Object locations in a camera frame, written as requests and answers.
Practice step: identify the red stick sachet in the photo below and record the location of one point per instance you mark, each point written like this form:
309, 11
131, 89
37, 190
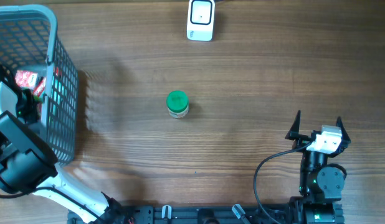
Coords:
40, 88

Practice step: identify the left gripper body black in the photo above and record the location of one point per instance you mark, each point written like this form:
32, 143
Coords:
28, 106

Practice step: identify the grey plastic mesh basket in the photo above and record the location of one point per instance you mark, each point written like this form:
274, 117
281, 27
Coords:
29, 41

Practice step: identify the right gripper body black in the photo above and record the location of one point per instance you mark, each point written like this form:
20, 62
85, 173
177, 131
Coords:
299, 142

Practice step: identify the green lid jar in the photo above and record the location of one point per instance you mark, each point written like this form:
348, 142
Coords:
178, 104

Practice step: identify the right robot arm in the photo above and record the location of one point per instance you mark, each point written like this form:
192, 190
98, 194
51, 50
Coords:
321, 182

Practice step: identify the small red white box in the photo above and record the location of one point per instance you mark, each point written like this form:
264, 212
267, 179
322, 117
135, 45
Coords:
26, 79

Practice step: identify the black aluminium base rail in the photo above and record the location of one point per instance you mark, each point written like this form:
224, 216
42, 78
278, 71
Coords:
211, 214

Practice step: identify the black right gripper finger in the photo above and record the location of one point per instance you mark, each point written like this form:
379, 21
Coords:
293, 133
345, 139

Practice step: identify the white barcode scanner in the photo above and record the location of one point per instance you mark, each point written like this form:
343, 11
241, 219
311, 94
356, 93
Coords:
200, 22

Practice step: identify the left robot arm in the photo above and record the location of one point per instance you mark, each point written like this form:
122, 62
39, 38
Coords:
28, 165

